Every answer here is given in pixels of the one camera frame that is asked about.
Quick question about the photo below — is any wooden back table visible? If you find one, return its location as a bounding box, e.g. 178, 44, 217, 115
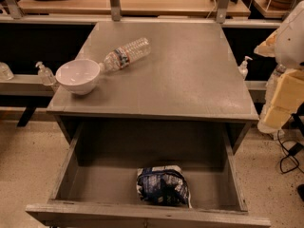
17, 0, 252, 18

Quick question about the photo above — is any clear plastic water bottle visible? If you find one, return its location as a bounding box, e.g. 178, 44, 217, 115
100, 37, 151, 72

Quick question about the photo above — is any clear container far left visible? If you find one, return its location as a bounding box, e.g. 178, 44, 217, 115
0, 62, 14, 80

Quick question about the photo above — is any black cable on floor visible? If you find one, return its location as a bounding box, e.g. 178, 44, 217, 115
276, 129, 304, 175

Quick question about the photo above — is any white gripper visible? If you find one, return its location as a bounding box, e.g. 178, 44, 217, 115
254, 31, 304, 134

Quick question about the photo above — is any grey cabinet counter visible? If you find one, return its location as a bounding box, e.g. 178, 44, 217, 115
47, 21, 258, 148

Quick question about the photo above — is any hand sanitizer pump bottle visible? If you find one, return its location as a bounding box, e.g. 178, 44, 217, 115
238, 56, 252, 79
35, 62, 56, 86

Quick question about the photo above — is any left hand sanitizer pump bottle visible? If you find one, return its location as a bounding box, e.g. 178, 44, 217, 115
35, 62, 56, 86

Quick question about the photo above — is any open grey top drawer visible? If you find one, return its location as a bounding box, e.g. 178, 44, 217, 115
26, 120, 271, 228

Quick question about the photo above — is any right hand sanitizer pump bottle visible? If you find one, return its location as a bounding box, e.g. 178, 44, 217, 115
238, 56, 252, 79

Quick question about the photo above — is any white bowl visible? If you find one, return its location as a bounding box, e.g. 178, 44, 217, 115
55, 59, 101, 95

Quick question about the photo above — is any blue chip bag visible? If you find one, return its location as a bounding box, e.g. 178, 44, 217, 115
136, 165, 192, 208

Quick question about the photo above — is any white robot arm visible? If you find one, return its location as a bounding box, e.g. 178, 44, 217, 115
254, 1, 304, 134

